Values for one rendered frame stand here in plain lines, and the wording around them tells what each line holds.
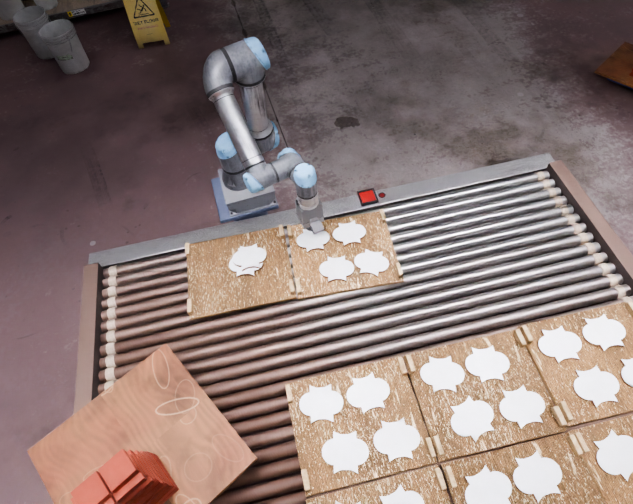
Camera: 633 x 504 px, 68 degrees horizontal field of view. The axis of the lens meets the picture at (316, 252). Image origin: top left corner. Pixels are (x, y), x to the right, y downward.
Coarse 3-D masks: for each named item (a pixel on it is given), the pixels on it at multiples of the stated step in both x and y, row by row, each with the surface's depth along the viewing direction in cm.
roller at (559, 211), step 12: (516, 216) 195; (528, 216) 193; (540, 216) 194; (552, 216) 194; (468, 228) 192; (480, 228) 192; (492, 228) 192; (504, 228) 193; (420, 240) 190; (432, 240) 190; (444, 240) 191; (456, 240) 193; (396, 252) 190; (156, 300) 183; (168, 300) 183; (180, 300) 183; (108, 312) 181; (120, 312) 182; (132, 312) 182
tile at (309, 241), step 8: (304, 232) 193; (312, 232) 193; (320, 232) 193; (304, 240) 191; (312, 240) 191; (320, 240) 190; (328, 240) 190; (304, 248) 190; (312, 248) 189; (320, 248) 189
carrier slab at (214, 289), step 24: (216, 240) 196; (240, 240) 195; (264, 240) 194; (192, 264) 190; (216, 264) 189; (264, 264) 187; (288, 264) 186; (192, 288) 183; (216, 288) 182; (240, 288) 182; (264, 288) 181; (288, 288) 180; (216, 312) 177
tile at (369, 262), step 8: (360, 256) 185; (368, 256) 185; (376, 256) 184; (360, 264) 183; (368, 264) 182; (376, 264) 182; (384, 264) 182; (360, 272) 181; (368, 272) 181; (376, 272) 180
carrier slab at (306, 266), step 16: (336, 224) 196; (368, 224) 195; (384, 224) 194; (368, 240) 190; (384, 240) 190; (304, 256) 188; (320, 256) 187; (336, 256) 187; (352, 256) 186; (384, 256) 185; (304, 272) 184; (384, 272) 181; (304, 288) 180; (320, 288) 179; (336, 288) 179; (352, 288) 178
